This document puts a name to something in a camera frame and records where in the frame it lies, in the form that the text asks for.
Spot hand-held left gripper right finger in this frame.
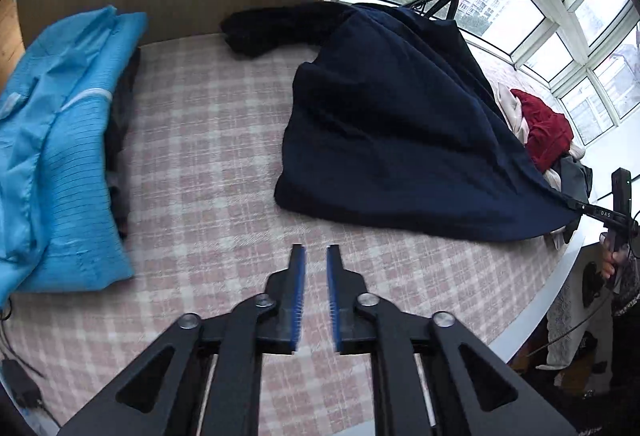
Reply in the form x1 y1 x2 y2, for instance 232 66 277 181
326 243 581 436

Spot light blue folded garment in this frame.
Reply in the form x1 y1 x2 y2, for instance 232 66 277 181
0 6 149 307

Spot cream garment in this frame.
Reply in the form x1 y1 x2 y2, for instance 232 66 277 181
495 82 587 189

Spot thin black power cable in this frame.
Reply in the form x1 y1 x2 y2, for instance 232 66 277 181
0 306 46 377

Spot pine wood panel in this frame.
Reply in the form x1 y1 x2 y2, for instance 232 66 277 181
0 0 26 87

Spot white lace cloth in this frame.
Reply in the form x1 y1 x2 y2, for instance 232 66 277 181
545 261 616 367

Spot pink plaid blanket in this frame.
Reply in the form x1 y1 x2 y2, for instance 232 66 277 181
0 33 586 427

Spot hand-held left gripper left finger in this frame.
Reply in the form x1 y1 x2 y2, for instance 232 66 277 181
57 243 307 436

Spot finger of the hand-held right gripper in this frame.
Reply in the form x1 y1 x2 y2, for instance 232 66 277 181
560 196 631 223

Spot person's right hand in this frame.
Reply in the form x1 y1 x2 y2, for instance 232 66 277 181
600 233 632 282

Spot navy blue pants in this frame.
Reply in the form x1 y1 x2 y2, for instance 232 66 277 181
220 2 583 244

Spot dark grey folded garment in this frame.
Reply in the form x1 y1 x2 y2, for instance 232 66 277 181
105 48 143 242

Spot black power adapter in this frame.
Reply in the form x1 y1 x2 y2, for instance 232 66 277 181
0 358 43 412

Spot red garment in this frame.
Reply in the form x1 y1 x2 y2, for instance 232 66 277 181
510 89 575 173

